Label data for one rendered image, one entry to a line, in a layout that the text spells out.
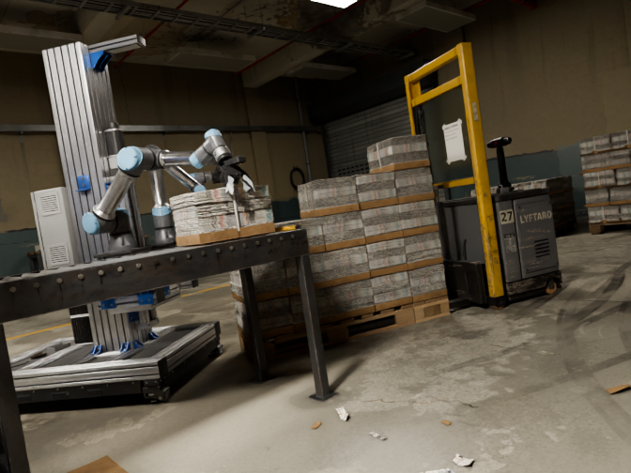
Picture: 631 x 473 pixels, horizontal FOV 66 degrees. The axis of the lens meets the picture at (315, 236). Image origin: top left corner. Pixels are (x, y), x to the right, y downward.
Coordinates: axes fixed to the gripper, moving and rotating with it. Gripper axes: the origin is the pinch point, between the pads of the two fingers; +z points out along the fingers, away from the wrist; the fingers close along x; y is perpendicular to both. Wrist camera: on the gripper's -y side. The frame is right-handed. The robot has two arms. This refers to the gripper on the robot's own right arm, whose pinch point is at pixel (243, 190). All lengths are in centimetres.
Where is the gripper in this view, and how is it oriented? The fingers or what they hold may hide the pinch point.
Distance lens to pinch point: 212.8
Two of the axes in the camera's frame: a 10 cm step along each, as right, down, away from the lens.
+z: 4.5, 8.3, -3.4
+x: -7.5, 1.5, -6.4
